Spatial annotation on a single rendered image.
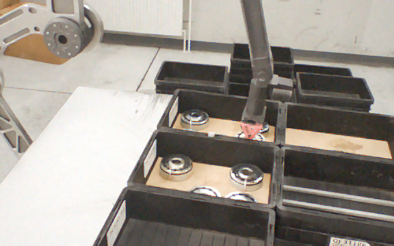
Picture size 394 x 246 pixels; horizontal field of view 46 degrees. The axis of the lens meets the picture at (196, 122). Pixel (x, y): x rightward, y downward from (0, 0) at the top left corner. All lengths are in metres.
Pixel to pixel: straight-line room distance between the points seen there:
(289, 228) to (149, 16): 3.44
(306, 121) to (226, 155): 0.39
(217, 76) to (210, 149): 1.39
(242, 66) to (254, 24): 1.64
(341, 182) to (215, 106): 0.54
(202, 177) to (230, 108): 0.38
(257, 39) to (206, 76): 1.53
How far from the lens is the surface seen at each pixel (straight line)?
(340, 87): 2.87
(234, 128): 1.69
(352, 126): 1.74
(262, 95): 1.42
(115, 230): 1.18
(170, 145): 1.48
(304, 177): 1.49
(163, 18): 4.44
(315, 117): 1.72
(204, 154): 1.47
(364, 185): 1.52
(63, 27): 1.62
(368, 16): 4.58
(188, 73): 2.83
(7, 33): 1.86
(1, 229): 1.53
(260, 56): 1.34
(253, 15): 1.27
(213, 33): 4.54
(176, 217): 1.25
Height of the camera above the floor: 1.70
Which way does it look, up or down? 31 degrees down
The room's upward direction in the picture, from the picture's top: 3 degrees clockwise
